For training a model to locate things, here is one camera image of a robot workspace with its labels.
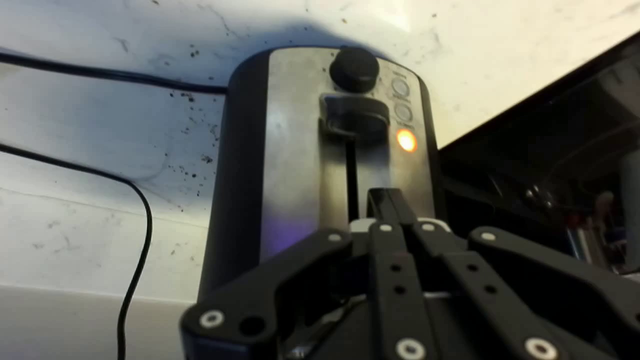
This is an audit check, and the black toaster lever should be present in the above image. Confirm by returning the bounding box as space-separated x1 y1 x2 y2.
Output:
318 95 395 145

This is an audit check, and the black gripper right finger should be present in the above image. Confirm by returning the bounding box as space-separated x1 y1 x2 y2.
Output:
391 188 640 360

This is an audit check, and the black and steel toaster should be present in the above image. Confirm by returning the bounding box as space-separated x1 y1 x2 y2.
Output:
198 45 444 304

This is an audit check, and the black toaster dial knob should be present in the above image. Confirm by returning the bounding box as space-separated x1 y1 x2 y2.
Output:
329 46 383 97

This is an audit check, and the black toaster power cable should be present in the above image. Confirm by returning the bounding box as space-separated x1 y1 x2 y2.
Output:
0 51 233 360

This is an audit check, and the stainless steel black stove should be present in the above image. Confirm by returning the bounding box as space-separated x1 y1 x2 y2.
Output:
434 31 640 276

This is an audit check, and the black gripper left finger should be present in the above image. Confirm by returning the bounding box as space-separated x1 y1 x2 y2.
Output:
179 188 431 360

